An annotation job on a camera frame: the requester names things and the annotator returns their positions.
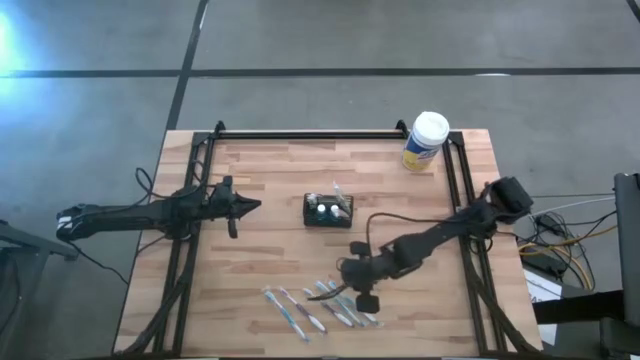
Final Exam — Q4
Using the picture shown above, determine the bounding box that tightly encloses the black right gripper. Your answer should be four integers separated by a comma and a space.
307, 241, 394, 314

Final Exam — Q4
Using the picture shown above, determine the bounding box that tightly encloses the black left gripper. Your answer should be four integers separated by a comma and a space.
209, 175, 262, 240

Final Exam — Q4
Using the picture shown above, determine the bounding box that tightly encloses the blue toothbrush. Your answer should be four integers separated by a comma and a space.
263, 287, 311, 344
327, 279, 384, 327
314, 280, 365, 329

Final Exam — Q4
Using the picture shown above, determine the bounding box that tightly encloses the purple toothbrush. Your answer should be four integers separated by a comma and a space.
277, 286, 329, 335
301, 287, 356, 329

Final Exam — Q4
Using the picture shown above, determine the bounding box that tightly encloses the beige toothbrush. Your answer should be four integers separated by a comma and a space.
331, 179, 351, 214

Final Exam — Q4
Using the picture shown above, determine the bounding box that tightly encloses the Lysol wipes canister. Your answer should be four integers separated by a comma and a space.
401, 110, 451, 173

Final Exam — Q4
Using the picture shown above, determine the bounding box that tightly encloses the white paper sheet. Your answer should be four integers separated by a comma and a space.
522, 267, 564, 346

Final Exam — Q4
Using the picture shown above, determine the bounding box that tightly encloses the black power strip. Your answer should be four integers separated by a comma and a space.
519, 247, 569, 279

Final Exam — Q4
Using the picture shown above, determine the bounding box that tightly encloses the black metal floor stand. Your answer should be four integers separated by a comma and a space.
0, 218, 81, 351

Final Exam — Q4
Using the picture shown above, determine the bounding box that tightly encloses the black power adapter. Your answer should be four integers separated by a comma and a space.
534, 213, 564, 236

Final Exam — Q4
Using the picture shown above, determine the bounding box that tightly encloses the black metal stand beam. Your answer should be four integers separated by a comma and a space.
531, 289, 626, 325

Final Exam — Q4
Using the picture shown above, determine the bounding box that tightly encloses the dark grey equipment cabinet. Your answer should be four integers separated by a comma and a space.
613, 172, 640, 329

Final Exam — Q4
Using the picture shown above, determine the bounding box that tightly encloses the black wire caddy basket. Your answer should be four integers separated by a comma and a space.
302, 192, 355, 229

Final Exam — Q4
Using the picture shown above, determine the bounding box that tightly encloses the black aluminium rig frame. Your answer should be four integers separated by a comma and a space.
117, 119, 544, 359

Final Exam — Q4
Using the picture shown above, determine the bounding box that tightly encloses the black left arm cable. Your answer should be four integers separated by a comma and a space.
134, 166, 201, 200

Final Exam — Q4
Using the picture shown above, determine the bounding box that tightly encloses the yellow floor cable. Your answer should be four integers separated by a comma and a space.
517, 224, 619, 291

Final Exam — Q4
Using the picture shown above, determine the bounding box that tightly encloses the black floor cable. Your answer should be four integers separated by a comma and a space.
562, 209, 619, 292

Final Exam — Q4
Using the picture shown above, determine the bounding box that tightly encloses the white floor cable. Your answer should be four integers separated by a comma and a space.
530, 195, 616, 216

